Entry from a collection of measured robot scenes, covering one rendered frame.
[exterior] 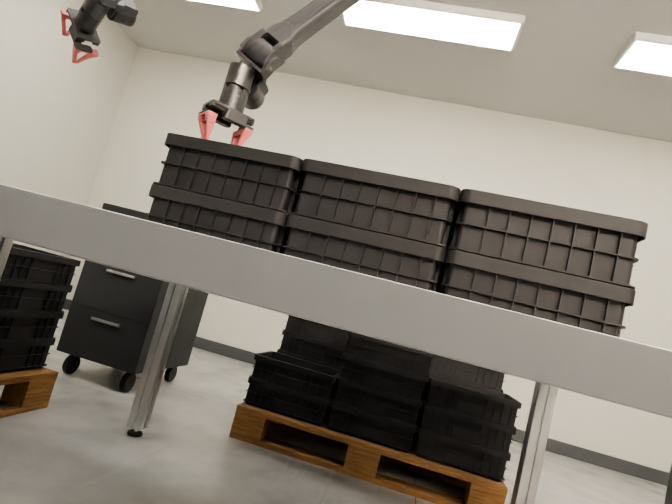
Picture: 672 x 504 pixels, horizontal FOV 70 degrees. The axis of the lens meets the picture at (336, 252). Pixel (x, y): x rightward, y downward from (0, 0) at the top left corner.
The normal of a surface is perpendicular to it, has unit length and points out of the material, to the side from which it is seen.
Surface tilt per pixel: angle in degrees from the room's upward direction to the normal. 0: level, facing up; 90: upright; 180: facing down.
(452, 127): 90
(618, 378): 90
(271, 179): 90
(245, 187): 90
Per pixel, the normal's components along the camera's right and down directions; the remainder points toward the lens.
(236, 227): -0.21, -0.17
